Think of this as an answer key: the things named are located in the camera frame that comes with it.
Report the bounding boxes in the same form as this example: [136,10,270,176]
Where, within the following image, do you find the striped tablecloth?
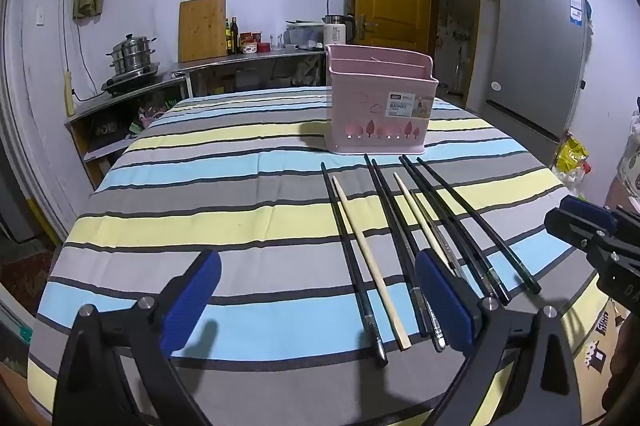
[27,86,621,426]

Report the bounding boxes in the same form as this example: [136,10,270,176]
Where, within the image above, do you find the pink plastic utensil basket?
[324,44,439,155]

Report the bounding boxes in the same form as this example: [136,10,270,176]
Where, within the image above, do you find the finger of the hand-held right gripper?
[544,207,640,307]
[559,196,640,234]

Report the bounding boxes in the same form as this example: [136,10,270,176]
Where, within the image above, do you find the translucent plastic storage box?
[285,22,326,50]

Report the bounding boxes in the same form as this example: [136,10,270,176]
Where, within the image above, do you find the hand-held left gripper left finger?
[52,250,223,426]

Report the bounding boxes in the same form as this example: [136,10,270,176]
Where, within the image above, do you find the black gas stove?
[101,62,161,96]

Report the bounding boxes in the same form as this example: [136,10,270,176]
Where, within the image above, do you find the wooden cutting board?
[178,0,228,63]

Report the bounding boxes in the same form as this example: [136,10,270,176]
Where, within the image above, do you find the grey refrigerator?
[465,0,587,168]

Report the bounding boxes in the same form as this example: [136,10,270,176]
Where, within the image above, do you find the steel kitchen counter shelf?
[172,47,327,100]

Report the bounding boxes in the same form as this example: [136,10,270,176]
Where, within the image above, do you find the wooden chopstick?
[392,172,466,279]
[332,176,412,351]

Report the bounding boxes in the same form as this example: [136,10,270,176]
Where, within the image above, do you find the pineapple print bag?
[604,110,640,209]

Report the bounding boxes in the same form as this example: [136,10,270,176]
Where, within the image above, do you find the wooden stove cabinet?
[64,73,189,193]

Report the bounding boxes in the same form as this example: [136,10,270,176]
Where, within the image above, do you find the cartoon printed table cover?
[562,293,632,389]

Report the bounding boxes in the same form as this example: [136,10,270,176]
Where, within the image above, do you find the steel steamer pot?
[106,33,157,74]

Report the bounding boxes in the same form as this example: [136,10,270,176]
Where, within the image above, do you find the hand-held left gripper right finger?
[414,249,583,426]

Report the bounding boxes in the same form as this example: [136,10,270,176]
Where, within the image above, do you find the yellow snack bags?
[551,132,591,188]

